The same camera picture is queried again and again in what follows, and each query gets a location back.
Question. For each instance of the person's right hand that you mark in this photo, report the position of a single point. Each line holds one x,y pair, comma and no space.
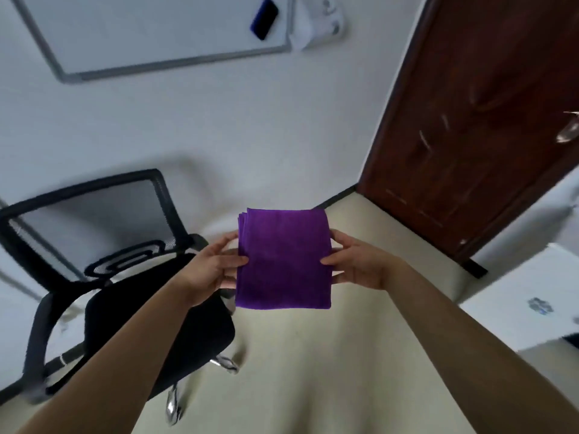
362,263

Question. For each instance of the black mesh office chair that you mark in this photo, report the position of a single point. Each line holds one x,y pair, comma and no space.
108,284

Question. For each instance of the white table with grey print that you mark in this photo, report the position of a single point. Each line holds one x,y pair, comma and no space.
524,302

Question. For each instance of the person's right thumb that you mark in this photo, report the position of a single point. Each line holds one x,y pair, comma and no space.
334,261

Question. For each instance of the blue whiteboard eraser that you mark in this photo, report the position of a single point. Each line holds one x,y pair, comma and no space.
264,17

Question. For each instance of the person's right forearm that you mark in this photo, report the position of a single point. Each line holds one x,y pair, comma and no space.
470,357

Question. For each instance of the white wall-mounted device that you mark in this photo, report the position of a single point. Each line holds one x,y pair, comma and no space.
319,20

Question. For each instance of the white whiteboard with metal frame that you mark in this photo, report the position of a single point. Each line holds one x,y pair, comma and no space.
149,33

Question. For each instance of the person's left hand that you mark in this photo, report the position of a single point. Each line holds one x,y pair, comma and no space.
208,272

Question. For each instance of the person's left forearm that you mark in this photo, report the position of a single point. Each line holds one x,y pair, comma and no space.
113,363

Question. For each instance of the purple towel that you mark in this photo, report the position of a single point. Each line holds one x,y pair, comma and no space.
284,259

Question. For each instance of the person's left thumb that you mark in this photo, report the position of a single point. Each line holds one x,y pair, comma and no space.
233,262

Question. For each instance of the dark brown wooden door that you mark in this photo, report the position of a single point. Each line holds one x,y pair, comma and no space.
479,117

